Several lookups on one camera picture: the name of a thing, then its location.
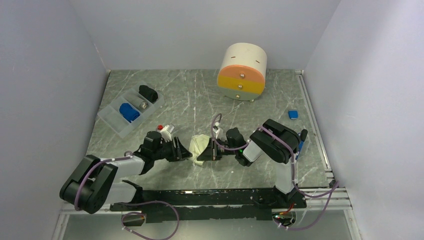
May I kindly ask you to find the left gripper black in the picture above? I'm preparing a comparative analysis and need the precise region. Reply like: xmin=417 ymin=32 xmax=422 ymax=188
xmin=152 ymin=136 xmax=192 ymax=162

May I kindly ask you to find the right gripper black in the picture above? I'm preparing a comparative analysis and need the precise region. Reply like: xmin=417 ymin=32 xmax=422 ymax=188
xmin=197 ymin=137 xmax=238 ymax=161

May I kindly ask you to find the cream yellow cloth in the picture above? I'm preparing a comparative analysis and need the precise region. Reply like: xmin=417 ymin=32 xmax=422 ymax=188
xmin=188 ymin=134 xmax=210 ymax=167

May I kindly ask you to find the blue underwear white trim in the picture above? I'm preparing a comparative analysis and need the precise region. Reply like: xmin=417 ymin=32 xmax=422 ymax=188
xmin=119 ymin=102 xmax=141 ymax=123

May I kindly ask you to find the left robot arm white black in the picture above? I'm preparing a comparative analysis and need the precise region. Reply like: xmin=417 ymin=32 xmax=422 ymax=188
xmin=59 ymin=131 xmax=192 ymax=214

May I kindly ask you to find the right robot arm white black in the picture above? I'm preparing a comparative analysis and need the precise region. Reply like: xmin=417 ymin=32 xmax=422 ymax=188
xmin=190 ymin=119 xmax=303 ymax=208

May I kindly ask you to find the black rolled sock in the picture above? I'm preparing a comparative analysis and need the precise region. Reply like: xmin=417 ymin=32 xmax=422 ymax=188
xmin=138 ymin=85 xmax=159 ymax=103

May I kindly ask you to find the clear plastic compartment tray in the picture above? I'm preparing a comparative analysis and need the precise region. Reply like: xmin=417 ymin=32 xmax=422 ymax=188
xmin=97 ymin=80 xmax=166 ymax=138

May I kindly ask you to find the round drawer cabinet orange yellow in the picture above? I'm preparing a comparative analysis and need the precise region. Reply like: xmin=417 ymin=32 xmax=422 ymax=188
xmin=217 ymin=42 xmax=268 ymax=102

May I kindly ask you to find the small blue block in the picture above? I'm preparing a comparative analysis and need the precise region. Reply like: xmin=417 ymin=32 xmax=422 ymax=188
xmin=287 ymin=110 xmax=299 ymax=120

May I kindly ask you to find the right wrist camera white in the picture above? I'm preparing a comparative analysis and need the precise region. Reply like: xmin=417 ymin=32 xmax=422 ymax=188
xmin=212 ymin=122 xmax=223 ymax=140

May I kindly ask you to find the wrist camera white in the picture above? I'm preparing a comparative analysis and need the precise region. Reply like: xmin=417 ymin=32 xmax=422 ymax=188
xmin=212 ymin=122 xmax=223 ymax=140
xmin=156 ymin=124 xmax=175 ymax=142

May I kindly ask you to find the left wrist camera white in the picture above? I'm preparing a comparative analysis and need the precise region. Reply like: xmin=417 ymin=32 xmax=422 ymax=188
xmin=156 ymin=124 xmax=175 ymax=142

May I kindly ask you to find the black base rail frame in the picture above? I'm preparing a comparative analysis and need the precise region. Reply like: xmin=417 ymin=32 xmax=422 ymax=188
xmin=110 ymin=186 xmax=307 ymax=223

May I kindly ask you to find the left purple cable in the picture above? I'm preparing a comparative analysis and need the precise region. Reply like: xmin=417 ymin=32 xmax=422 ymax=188
xmin=74 ymin=150 xmax=181 ymax=240

